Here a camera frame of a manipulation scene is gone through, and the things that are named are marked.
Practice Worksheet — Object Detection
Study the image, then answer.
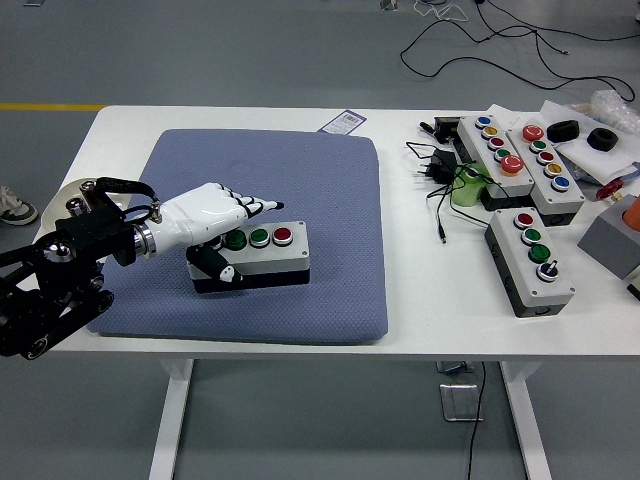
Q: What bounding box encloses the purple barcode label card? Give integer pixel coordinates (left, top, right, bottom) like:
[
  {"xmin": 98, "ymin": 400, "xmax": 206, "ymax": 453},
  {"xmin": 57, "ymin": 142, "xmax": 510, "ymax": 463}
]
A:
[{"xmin": 317, "ymin": 109, "xmax": 367, "ymax": 136}]

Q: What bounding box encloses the black cable on floor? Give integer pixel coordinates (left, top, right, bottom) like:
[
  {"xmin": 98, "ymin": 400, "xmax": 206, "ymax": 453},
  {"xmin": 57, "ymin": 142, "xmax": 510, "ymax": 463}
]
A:
[{"xmin": 399, "ymin": 0, "xmax": 640, "ymax": 104}]

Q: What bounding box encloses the clear bubble wrap bag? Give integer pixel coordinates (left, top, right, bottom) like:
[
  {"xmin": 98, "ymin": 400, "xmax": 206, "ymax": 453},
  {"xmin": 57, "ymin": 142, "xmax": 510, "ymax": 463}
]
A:
[{"xmin": 569, "ymin": 89, "xmax": 640, "ymax": 135}]

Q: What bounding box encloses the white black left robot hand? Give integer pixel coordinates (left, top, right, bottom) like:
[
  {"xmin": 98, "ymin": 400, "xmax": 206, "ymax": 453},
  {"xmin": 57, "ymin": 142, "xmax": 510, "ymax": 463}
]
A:
[{"xmin": 149, "ymin": 182, "xmax": 286, "ymax": 286}]

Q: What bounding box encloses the white left table leg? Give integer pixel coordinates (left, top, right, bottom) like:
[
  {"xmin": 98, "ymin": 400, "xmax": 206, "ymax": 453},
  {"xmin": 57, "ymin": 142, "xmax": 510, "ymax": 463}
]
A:
[{"xmin": 148, "ymin": 358, "xmax": 195, "ymax": 480}]

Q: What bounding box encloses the grey square block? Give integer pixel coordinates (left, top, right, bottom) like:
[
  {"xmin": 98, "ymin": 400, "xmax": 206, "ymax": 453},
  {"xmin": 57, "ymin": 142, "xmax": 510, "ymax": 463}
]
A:
[{"xmin": 577, "ymin": 192, "xmax": 640, "ymax": 281}]

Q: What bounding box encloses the large white paper sheet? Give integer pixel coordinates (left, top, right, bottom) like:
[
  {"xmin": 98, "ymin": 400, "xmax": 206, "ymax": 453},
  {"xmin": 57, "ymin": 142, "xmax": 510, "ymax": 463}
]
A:
[{"xmin": 541, "ymin": 99, "xmax": 640, "ymax": 187}]

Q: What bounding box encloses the black power adapter plug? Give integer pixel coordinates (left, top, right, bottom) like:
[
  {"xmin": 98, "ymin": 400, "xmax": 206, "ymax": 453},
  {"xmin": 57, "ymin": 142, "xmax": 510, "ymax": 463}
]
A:
[{"xmin": 414, "ymin": 148, "xmax": 459, "ymax": 185}]

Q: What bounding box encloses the red valve handwheel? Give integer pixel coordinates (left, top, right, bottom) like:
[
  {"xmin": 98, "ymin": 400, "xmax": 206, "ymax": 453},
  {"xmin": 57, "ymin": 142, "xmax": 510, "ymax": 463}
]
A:
[{"xmin": 594, "ymin": 179, "xmax": 626, "ymax": 202}]

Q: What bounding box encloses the light green plastic block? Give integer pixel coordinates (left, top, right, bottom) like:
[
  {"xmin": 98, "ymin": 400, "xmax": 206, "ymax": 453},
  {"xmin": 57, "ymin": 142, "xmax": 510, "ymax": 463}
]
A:
[{"xmin": 451, "ymin": 167, "xmax": 494, "ymax": 209}]

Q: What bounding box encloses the small black electronic device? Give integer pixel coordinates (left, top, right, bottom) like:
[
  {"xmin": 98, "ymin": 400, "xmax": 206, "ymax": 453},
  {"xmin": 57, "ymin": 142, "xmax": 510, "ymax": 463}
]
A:
[{"xmin": 418, "ymin": 116, "xmax": 464, "ymax": 144}]

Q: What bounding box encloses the grey four-control button box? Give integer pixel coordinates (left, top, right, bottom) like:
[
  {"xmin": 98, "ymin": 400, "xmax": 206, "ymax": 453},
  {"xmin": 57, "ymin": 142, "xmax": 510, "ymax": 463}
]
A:
[
  {"xmin": 185, "ymin": 219, "xmax": 311, "ymax": 295},
  {"xmin": 483, "ymin": 207, "xmax": 576, "ymax": 319}
]

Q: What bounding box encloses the white right table leg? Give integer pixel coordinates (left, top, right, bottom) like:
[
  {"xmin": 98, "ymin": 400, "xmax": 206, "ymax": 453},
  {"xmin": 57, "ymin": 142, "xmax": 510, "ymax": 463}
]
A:
[{"xmin": 499, "ymin": 360, "xmax": 554, "ymax": 480}]

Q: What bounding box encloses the person's shoe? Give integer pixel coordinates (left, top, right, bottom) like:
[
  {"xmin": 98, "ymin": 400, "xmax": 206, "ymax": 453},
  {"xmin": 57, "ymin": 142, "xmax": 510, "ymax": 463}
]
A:
[{"xmin": 0, "ymin": 185, "xmax": 40, "ymax": 226}]

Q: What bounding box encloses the five-button box lying flat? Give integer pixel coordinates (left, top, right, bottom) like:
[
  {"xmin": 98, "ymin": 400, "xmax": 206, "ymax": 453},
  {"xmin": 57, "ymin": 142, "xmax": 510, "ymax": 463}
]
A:
[{"xmin": 505, "ymin": 122, "xmax": 587, "ymax": 227}]

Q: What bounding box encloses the blue-grey cushion mat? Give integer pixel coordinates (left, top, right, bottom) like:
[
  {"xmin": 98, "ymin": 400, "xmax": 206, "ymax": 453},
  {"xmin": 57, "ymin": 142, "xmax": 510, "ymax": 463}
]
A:
[{"xmin": 85, "ymin": 128, "xmax": 390, "ymax": 346}]

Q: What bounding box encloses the small white paper sheet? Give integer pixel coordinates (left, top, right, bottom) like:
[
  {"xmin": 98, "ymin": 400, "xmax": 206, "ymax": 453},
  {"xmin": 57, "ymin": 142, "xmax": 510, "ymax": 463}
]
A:
[{"xmin": 484, "ymin": 103, "xmax": 534, "ymax": 132}]

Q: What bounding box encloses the metal floor plate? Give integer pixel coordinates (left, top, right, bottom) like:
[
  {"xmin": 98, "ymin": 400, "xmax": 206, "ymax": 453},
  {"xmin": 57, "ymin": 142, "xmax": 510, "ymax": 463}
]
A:
[{"xmin": 438, "ymin": 382, "xmax": 485, "ymax": 423}]

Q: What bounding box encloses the black adapter cord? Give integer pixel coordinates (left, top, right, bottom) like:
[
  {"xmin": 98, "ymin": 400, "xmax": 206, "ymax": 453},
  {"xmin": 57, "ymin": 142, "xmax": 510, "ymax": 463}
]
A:
[{"xmin": 404, "ymin": 141, "xmax": 494, "ymax": 246}]

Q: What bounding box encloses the white shallow dish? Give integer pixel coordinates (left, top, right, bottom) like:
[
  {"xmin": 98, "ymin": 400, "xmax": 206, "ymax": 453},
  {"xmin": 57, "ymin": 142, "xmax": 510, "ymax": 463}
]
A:
[{"xmin": 42, "ymin": 176, "xmax": 139, "ymax": 226}]

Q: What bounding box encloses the black cable under table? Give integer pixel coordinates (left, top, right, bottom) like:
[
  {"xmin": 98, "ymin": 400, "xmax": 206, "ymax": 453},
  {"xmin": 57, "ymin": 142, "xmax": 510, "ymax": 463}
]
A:
[{"xmin": 467, "ymin": 360, "xmax": 487, "ymax": 480}]

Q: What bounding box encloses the five-button box tilted on base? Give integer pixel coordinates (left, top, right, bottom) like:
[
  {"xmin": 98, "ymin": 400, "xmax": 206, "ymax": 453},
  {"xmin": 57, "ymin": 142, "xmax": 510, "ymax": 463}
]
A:
[{"xmin": 451, "ymin": 114, "xmax": 537, "ymax": 211}]

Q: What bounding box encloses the white table leg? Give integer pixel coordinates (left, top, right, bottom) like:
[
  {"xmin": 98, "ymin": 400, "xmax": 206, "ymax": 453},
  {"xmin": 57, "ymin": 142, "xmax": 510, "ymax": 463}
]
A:
[
  {"xmin": 499, "ymin": 360, "xmax": 554, "ymax": 480},
  {"xmin": 148, "ymin": 358, "xmax": 195, "ymax": 480}
]

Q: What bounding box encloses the white cable on floor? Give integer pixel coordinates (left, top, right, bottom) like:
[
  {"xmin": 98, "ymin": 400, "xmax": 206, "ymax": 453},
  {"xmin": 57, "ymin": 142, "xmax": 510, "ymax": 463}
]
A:
[{"xmin": 414, "ymin": 0, "xmax": 469, "ymax": 22}]

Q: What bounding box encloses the orange cylinder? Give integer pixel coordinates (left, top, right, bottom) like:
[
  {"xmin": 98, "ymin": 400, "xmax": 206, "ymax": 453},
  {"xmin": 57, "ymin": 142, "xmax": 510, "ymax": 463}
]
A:
[{"xmin": 621, "ymin": 194, "xmax": 640, "ymax": 231}]

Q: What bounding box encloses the black foam ring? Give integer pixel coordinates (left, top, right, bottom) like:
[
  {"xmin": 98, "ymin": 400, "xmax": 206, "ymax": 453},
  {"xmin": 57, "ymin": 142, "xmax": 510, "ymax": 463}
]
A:
[
  {"xmin": 586, "ymin": 128, "xmax": 621, "ymax": 152},
  {"xmin": 546, "ymin": 119, "xmax": 582, "ymax": 144}
]

